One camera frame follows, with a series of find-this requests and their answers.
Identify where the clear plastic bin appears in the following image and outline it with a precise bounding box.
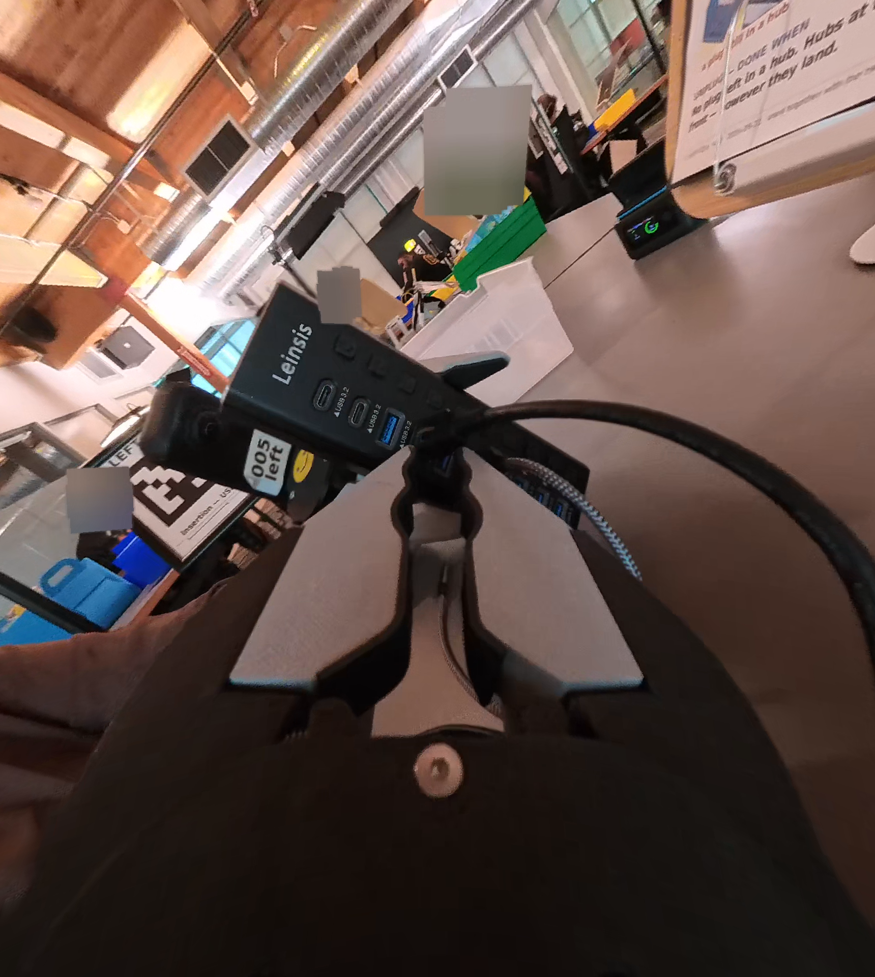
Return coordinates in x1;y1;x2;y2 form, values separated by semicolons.
405;255;577;407

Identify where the silver ventilation duct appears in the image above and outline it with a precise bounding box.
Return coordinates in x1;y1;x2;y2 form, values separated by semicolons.
216;0;538;306
143;0;439;272

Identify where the grey braided cable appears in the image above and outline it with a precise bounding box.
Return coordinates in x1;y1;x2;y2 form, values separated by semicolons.
437;456;645;699

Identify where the green plastic bin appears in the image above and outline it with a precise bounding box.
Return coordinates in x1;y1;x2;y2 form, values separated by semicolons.
451;195;547;293

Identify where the printed instruction sheet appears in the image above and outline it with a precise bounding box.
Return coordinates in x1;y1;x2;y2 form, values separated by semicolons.
674;0;875;180

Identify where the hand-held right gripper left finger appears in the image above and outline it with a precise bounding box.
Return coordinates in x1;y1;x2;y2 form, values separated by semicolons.
229;449;417;689

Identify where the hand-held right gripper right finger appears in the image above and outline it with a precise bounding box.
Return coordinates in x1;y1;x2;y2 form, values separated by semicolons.
459;449;646;707

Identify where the blue storage bin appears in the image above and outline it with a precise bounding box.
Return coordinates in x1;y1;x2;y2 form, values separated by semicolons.
39;557;150;631
111;532;173;590

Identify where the person's left forearm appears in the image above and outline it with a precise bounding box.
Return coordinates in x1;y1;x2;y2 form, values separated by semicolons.
0;599;232;909

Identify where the black multiport usb hub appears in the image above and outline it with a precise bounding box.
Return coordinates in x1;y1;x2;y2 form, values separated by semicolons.
222;281;593;529

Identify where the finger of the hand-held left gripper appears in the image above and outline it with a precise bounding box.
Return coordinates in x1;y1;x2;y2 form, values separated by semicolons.
422;353;511;394
285;462;377;528

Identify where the white air vent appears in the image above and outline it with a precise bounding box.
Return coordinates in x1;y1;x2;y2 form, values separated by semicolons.
182;114;255;195

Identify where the black battery charger case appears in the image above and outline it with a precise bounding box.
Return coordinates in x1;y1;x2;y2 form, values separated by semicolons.
613;185;707;262

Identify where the black hanging speaker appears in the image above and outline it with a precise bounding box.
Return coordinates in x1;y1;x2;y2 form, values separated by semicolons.
277;191;347;256

